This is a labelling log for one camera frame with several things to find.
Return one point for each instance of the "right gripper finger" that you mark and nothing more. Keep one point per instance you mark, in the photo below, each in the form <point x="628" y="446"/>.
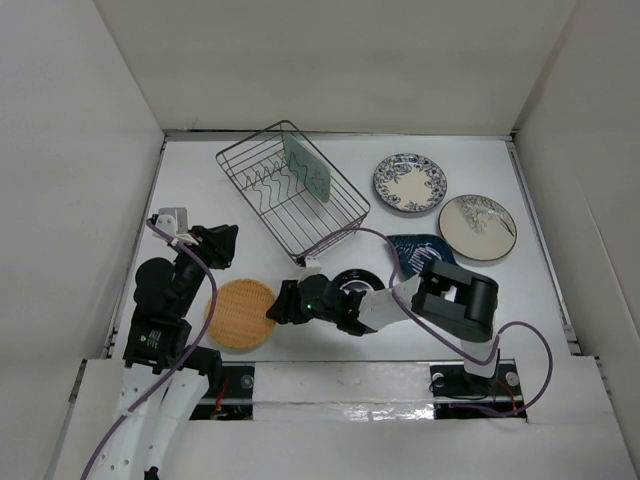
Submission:
<point x="289" y="293"/>
<point x="284" y="312"/>

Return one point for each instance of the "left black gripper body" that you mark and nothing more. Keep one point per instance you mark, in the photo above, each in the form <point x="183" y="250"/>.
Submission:
<point x="192" y="268"/>

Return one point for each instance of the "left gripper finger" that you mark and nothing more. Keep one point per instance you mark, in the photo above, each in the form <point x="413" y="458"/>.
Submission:
<point x="223" y="237"/>
<point x="220" y="259"/>

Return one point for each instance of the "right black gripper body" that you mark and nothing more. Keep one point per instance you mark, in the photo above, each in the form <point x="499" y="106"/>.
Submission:
<point x="326" y="315"/>

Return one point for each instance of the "light green rectangular plate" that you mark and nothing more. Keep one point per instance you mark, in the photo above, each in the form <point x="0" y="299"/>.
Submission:
<point x="309" y="168"/>

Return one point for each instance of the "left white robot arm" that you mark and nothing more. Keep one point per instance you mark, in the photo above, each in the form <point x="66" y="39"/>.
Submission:
<point x="166" y="373"/>

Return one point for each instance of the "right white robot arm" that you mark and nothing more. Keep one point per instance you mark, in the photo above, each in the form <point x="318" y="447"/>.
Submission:
<point x="442" y="297"/>

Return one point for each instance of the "glossy black round plate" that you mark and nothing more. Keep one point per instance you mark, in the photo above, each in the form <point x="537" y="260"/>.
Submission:
<point x="355" y="283"/>

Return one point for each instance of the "round woven bamboo plate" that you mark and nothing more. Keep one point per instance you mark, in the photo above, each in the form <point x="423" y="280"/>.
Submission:
<point x="239" y="319"/>

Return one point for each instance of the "dark blue leaf plate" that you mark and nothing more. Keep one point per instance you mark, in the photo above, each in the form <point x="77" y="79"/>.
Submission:
<point x="414" y="250"/>

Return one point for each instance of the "blue floral round plate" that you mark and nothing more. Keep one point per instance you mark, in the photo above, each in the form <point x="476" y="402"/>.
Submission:
<point x="410" y="183"/>

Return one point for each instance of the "cream tree pattern plate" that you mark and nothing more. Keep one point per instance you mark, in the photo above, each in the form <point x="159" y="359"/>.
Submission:
<point x="478" y="228"/>

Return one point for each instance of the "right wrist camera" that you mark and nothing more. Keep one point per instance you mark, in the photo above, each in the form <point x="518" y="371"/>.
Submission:
<point x="309" y="266"/>

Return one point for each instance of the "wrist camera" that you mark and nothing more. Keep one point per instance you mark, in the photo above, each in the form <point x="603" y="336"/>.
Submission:
<point x="309" y="266"/>
<point x="172" y="221"/>

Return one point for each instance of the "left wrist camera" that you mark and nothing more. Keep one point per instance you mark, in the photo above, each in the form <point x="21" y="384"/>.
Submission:
<point x="172" y="221"/>

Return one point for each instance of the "grey wire dish rack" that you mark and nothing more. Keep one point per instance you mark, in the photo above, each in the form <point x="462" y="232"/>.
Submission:
<point x="300" y="223"/>

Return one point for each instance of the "silver taped front rail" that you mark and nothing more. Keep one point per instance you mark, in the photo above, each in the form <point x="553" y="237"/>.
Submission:
<point x="361" y="392"/>

